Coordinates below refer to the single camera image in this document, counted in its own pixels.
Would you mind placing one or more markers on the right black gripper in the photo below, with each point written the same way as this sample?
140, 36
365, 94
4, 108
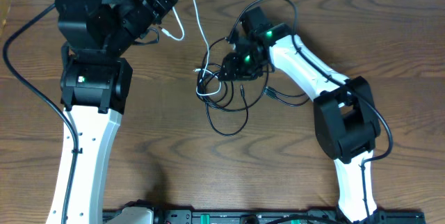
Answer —
233, 73

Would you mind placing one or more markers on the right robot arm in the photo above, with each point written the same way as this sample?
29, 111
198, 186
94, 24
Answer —
345, 125

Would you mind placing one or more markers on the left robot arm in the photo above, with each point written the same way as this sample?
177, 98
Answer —
94, 87

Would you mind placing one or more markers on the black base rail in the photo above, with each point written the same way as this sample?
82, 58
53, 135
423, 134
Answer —
184, 216

